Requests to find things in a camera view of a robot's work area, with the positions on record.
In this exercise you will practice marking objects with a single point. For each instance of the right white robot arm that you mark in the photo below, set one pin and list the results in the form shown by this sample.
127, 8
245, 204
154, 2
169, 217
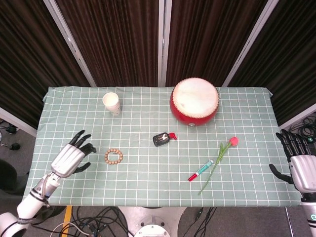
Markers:
309, 212

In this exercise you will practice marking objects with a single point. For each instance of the red and teal marker pen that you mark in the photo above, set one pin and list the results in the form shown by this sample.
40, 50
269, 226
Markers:
201, 170

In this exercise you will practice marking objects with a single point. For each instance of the pink artificial tulip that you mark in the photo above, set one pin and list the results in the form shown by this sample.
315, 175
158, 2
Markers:
219, 158

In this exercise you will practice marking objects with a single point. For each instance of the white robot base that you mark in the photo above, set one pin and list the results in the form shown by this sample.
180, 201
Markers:
151, 222

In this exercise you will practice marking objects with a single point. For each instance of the red key tag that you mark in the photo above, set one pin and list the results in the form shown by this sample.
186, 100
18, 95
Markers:
172, 136

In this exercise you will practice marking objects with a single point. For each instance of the dark ribbed partition panel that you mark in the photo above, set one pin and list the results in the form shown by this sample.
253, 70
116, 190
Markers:
111, 39
29, 54
209, 37
288, 54

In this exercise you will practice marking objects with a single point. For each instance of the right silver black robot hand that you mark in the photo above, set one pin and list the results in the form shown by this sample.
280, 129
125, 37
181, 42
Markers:
301, 170

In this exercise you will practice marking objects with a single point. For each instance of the red drum with white skin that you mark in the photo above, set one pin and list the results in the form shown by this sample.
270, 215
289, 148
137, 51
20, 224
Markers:
194, 101

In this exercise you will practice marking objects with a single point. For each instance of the black office chair base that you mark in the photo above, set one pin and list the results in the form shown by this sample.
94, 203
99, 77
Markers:
8, 138

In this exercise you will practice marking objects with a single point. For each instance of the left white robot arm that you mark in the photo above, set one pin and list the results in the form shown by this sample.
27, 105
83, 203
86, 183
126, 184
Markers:
29, 200

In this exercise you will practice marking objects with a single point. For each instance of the green checked tablecloth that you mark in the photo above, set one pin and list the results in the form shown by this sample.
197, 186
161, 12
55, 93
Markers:
158, 118

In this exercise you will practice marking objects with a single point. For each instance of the black bottle red cap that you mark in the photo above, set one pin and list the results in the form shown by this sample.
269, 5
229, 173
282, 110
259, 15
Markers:
160, 139

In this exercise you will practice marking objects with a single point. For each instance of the white paper cup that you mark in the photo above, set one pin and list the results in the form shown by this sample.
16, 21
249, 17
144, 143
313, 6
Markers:
111, 102

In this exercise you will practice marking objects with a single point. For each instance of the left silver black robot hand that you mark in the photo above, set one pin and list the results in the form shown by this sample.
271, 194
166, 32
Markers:
66, 159

